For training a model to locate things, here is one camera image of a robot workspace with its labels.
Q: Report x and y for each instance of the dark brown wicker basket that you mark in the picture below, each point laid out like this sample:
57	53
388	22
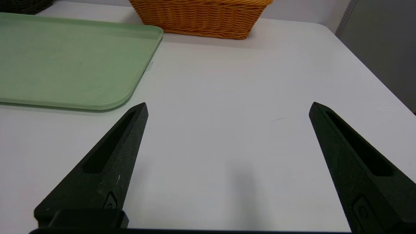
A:
22	6

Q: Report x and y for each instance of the orange wicker basket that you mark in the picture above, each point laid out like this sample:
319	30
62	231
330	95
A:
201	19

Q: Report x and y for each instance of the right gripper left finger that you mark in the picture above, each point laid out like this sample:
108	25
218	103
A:
97	188

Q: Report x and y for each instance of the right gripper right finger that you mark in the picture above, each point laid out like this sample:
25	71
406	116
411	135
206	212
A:
367	195

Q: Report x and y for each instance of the light green plastic tray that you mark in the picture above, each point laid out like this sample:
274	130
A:
65	61

